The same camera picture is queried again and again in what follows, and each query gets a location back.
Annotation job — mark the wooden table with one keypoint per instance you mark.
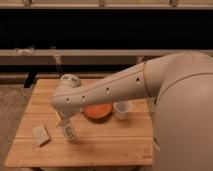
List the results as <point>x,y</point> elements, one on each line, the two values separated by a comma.
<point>114,142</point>

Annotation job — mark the white plastic bottle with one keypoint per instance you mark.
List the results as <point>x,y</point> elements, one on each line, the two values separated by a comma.
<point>69,133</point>

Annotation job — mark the white wedge block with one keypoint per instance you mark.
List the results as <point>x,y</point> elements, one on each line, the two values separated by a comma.
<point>41,135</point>

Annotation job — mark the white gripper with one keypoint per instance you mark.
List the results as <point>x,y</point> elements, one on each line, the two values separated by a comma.
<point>62,120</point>

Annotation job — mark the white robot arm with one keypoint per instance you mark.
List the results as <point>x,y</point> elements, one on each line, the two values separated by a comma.
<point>180,89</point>

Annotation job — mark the orange bowl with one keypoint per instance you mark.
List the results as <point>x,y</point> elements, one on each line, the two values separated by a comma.
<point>97,111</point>

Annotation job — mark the clear plastic cup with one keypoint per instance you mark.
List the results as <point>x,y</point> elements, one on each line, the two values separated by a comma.
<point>122,109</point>

